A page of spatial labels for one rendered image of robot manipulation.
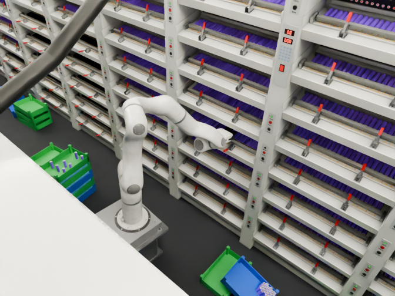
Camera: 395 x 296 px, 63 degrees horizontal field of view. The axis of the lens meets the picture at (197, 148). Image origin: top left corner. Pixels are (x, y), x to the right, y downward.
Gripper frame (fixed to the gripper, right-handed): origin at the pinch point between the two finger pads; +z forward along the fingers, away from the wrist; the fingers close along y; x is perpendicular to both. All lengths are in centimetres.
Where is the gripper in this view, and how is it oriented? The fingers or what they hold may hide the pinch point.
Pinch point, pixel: (230, 133)
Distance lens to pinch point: 200.7
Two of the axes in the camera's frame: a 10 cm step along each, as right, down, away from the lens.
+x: -2.0, 8.7, 4.5
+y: -7.6, -4.3, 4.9
